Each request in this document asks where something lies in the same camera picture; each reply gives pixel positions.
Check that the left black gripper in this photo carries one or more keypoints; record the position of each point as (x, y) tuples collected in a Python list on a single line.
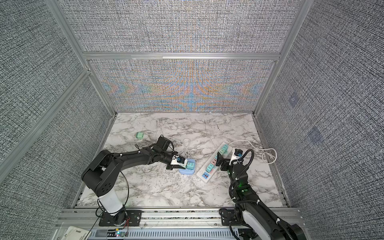
[(172, 167)]

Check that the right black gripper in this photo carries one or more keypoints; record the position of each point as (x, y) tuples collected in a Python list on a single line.
[(220, 161)]

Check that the teal plug cube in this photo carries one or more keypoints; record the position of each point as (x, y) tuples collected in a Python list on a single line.
[(225, 147), (190, 165), (209, 168)]

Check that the blue square power strip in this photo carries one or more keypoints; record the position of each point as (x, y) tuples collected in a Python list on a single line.
[(186, 171)]

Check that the long white power strip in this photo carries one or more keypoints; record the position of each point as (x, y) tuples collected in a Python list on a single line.
[(205, 177)]

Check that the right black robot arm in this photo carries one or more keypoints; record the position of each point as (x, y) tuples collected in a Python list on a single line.
[(251, 219)]

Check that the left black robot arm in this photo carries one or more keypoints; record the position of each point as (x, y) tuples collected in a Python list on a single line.
[(102, 173)]

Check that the white label box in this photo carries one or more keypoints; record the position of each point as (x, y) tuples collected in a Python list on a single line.
[(71, 233)]

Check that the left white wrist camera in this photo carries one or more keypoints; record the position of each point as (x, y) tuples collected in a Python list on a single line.
[(179, 161)]

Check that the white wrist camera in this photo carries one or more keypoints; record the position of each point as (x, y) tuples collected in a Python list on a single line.
[(237, 157), (179, 161)]

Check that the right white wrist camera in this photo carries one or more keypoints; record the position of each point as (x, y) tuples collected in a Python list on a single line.
[(237, 157)]

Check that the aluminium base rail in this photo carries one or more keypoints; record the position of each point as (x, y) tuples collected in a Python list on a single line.
[(172, 217)]

